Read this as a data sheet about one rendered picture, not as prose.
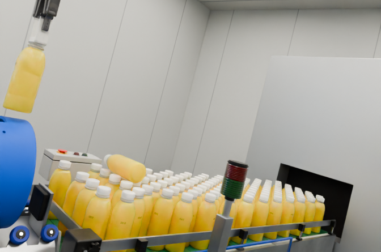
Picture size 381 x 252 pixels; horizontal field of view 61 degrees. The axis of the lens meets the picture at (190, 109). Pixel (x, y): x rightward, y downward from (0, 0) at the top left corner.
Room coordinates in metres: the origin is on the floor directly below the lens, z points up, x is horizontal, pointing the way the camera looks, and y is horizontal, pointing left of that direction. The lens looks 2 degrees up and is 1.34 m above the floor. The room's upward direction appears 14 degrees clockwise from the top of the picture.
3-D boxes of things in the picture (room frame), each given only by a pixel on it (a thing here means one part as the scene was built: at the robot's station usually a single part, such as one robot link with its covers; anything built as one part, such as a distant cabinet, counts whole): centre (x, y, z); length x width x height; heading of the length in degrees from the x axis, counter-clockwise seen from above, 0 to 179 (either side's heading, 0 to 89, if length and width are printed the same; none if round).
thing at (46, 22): (0.82, 0.41, 1.50); 0.03 x 0.01 x 0.05; 44
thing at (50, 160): (1.29, 0.40, 1.05); 0.20 x 0.10 x 0.10; 134
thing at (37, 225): (0.94, 0.35, 0.99); 0.10 x 0.02 x 0.12; 44
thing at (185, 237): (1.40, -0.43, 0.96); 1.60 x 0.01 x 0.03; 134
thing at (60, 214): (0.99, 0.30, 0.96); 0.40 x 0.01 x 0.03; 44
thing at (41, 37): (0.83, 0.42, 1.47); 0.03 x 0.01 x 0.07; 134
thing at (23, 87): (0.84, 0.44, 1.35); 0.07 x 0.07 x 0.19
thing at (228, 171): (0.94, -0.17, 1.23); 0.06 x 0.06 x 0.04
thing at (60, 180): (1.14, 0.38, 0.99); 0.07 x 0.07 x 0.19
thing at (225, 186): (0.94, -0.17, 1.18); 0.06 x 0.06 x 0.05
